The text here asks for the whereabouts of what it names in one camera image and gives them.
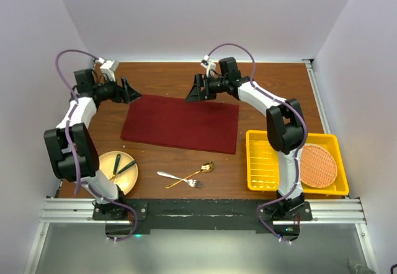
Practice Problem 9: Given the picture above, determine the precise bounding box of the aluminium rail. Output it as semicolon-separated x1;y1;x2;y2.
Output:
302;59;331;134
39;198;367;224

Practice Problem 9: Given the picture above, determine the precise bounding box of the aluminium right side rail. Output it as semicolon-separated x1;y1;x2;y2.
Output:
302;59;331;134

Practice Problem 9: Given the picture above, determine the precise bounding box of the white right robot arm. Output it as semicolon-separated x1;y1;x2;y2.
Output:
185;55;308;220

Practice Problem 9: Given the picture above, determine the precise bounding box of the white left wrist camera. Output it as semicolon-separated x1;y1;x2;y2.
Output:
97;58;119;82

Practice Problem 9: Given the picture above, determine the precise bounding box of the aluminium front rail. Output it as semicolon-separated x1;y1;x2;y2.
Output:
39;198;367;224

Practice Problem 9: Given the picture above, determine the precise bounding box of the gold spoon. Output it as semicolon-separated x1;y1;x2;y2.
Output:
165;161;215;190

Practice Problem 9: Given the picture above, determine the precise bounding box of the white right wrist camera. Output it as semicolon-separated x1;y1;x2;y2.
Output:
200;55;216;77

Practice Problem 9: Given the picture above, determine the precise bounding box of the green handled gold utensil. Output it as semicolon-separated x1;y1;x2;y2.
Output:
110;154;121;182
110;161;136;181

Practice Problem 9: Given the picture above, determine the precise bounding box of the cream round plate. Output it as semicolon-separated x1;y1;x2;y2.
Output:
99;151;138;195

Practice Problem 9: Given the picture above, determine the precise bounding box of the dark red cloth napkin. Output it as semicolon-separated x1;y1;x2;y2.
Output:
120;95;239;154

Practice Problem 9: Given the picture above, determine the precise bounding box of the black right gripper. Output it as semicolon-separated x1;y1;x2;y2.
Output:
185;74;228;103

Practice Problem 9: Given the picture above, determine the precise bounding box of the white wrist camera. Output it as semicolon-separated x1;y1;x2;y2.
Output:
97;58;119;82
200;55;216;77

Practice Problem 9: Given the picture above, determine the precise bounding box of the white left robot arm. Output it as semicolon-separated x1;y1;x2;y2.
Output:
43;69;142;219

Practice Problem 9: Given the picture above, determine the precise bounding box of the yellow plastic tray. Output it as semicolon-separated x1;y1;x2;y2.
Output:
246;130;350;196

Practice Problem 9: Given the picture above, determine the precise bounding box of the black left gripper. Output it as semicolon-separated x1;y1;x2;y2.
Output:
94;74;142;104

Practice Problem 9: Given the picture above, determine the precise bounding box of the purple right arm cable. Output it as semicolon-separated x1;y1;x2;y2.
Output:
207;42;310;244

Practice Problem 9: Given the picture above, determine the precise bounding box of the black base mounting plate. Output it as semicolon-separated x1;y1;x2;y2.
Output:
92;198;313;240

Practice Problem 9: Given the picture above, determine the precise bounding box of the silver fork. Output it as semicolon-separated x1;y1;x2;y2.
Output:
157;171;203;189

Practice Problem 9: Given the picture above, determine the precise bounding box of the orange woven round mat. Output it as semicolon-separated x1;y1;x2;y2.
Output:
301;144;337;188

